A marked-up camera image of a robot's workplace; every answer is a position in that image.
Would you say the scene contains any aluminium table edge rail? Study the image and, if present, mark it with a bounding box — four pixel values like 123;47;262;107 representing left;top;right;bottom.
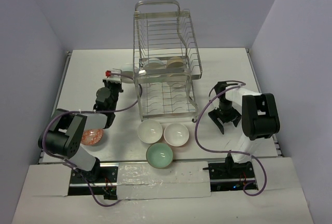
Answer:
37;51;72;164

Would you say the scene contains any white bowl beige outside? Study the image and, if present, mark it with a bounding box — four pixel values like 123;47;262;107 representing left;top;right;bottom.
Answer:
166;57;186;69

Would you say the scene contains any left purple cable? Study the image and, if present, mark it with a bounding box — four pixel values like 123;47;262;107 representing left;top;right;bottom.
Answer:
43;69;143;207

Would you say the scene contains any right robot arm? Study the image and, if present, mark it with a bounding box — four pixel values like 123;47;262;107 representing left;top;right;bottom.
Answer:
208;80;280;178

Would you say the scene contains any white bowl pink rim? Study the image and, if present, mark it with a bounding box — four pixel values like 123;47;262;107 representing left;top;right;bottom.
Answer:
163;123;189;147

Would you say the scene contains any pale green bowl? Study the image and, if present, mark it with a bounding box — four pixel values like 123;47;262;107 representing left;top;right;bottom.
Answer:
146;143;173;169

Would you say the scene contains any red patterned bowl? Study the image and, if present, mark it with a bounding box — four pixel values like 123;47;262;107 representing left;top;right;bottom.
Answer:
81;129;104;146

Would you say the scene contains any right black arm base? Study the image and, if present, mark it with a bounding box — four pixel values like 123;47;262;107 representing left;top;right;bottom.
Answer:
203;156;258;192

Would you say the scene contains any steel two-tier dish rack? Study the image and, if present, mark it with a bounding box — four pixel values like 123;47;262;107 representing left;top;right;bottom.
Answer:
133;0;203;122

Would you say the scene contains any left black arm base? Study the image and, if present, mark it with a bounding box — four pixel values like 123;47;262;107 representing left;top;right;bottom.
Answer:
68;164;119;201

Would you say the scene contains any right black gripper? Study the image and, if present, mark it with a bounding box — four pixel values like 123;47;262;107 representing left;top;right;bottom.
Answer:
209;101;242;134

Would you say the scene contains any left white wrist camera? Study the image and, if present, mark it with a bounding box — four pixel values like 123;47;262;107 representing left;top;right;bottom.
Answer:
103;69;122;84

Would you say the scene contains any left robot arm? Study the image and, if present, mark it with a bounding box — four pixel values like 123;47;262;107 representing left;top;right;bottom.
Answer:
38;81;123;183

